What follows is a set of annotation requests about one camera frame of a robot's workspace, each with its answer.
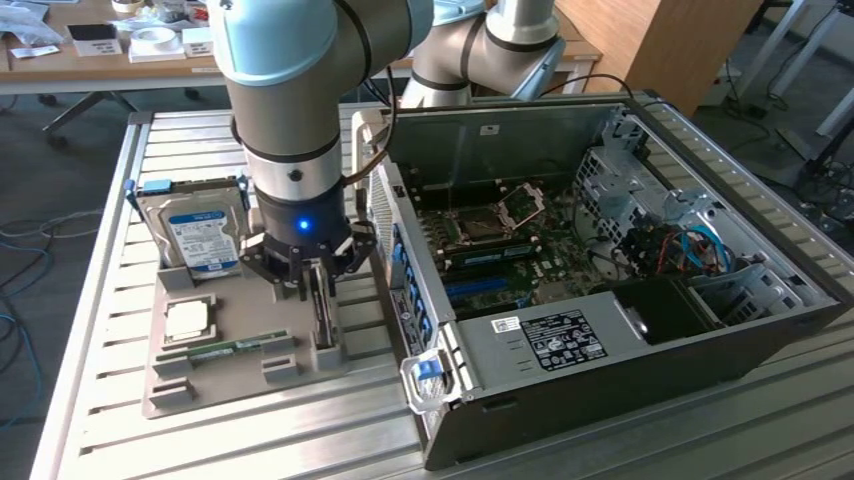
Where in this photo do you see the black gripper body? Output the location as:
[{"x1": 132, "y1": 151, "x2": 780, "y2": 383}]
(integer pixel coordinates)
[{"x1": 254, "y1": 186, "x2": 353, "y2": 282}]

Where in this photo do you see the graphics card with black cooler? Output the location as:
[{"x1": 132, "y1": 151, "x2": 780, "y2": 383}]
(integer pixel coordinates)
[{"x1": 306, "y1": 259, "x2": 336, "y2": 351}]

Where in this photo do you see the hard disk with blue label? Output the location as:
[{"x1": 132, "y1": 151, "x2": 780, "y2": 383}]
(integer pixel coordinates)
[{"x1": 124, "y1": 169, "x2": 260, "y2": 280}]

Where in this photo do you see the blue card retainer strip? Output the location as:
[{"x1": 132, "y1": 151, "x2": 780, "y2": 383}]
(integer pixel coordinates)
[{"x1": 389, "y1": 223, "x2": 435, "y2": 351}]

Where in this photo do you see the silver CPU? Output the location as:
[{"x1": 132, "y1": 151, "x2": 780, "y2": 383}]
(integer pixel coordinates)
[{"x1": 164, "y1": 301, "x2": 213, "y2": 337}]

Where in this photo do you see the green RAM stick with label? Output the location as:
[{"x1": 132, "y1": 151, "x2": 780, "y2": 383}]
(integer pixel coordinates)
[{"x1": 156, "y1": 329, "x2": 289, "y2": 360}]

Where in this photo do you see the CPU socket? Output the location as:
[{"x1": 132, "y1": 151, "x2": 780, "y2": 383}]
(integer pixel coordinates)
[{"x1": 452, "y1": 207, "x2": 519, "y2": 246}]

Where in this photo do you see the blue expansion slot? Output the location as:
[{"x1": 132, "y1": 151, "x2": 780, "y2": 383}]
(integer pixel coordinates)
[{"x1": 443, "y1": 276, "x2": 516, "y2": 307}]

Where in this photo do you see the black installed RAM stick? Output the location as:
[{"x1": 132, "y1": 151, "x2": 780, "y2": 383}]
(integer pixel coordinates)
[{"x1": 443, "y1": 242, "x2": 541, "y2": 270}]

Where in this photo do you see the grey parts rack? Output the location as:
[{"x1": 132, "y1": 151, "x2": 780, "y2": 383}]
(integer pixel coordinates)
[{"x1": 141, "y1": 205, "x2": 352, "y2": 420}]

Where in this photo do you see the silver latch with blue tab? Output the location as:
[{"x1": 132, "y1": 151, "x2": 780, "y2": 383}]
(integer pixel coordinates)
[{"x1": 397, "y1": 347, "x2": 463, "y2": 416}]

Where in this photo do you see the grey power supply unit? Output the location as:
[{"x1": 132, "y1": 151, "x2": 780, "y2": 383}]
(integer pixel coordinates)
[{"x1": 456, "y1": 292, "x2": 649, "y2": 392}]

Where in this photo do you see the green motherboard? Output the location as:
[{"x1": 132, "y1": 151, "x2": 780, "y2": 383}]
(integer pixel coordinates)
[{"x1": 416, "y1": 184, "x2": 635, "y2": 321}]

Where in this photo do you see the plain white box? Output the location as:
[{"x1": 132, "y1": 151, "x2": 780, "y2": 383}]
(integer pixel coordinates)
[{"x1": 180, "y1": 26, "x2": 216, "y2": 59}]

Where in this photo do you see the flat white box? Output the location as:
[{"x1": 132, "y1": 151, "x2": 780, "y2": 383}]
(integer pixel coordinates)
[{"x1": 126, "y1": 40, "x2": 189, "y2": 65}]

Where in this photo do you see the silver drive cage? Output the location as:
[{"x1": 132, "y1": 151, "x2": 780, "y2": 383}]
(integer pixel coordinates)
[{"x1": 572, "y1": 144, "x2": 723, "y2": 236}]

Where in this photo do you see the wooden desk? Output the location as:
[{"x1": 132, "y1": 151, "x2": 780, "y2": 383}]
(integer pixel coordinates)
[{"x1": 0, "y1": 0, "x2": 605, "y2": 146}]

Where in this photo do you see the white tape roll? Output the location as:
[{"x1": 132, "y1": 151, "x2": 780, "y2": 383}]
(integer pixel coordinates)
[{"x1": 130, "y1": 27, "x2": 181, "y2": 51}]

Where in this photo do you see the open black PC case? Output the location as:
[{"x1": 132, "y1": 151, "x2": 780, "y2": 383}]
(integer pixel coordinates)
[{"x1": 350, "y1": 89, "x2": 848, "y2": 471}]

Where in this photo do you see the white box with black top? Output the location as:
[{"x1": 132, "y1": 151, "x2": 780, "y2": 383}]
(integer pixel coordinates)
[{"x1": 65, "y1": 23, "x2": 124, "y2": 58}]

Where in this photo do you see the white label card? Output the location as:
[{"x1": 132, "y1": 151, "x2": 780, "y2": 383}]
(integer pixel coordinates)
[{"x1": 8, "y1": 44, "x2": 62, "y2": 61}]

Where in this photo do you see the clear plastic bag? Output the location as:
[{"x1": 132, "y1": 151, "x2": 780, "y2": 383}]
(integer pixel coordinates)
[{"x1": 0, "y1": 0, "x2": 65, "y2": 47}]

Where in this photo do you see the wooden cabinet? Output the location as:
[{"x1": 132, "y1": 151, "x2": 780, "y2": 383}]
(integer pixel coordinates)
[{"x1": 552, "y1": 0, "x2": 765, "y2": 119}]

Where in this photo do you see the silver disk bay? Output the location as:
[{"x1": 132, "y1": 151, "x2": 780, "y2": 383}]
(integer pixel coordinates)
[{"x1": 685, "y1": 264, "x2": 810, "y2": 327}]

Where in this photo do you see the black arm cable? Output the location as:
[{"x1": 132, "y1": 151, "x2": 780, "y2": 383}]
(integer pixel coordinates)
[{"x1": 337, "y1": 64, "x2": 403, "y2": 187}]

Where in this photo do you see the white floor cable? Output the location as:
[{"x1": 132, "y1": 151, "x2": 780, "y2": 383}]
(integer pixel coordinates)
[{"x1": 0, "y1": 206, "x2": 106, "y2": 242}]

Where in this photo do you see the blue floor cable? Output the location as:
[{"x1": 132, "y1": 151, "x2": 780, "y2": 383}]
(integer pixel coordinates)
[{"x1": 0, "y1": 239, "x2": 49, "y2": 432}]

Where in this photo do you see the red wire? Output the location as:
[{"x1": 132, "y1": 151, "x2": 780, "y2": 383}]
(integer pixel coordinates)
[{"x1": 655, "y1": 232, "x2": 689, "y2": 274}]

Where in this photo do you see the black cable behind case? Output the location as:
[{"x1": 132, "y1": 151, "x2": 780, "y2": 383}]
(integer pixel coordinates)
[{"x1": 551, "y1": 72, "x2": 643, "y2": 100}]

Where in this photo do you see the blue wire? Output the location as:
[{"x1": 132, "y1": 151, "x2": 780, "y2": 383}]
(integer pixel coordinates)
[{"x1": 672, "y1": 224, "x2": 736, "y2": 274}]

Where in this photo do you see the white table frame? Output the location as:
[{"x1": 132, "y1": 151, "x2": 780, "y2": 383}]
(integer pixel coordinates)
[{"x1": 735, "y1": 0, "x2": 854, "y2": 137}]

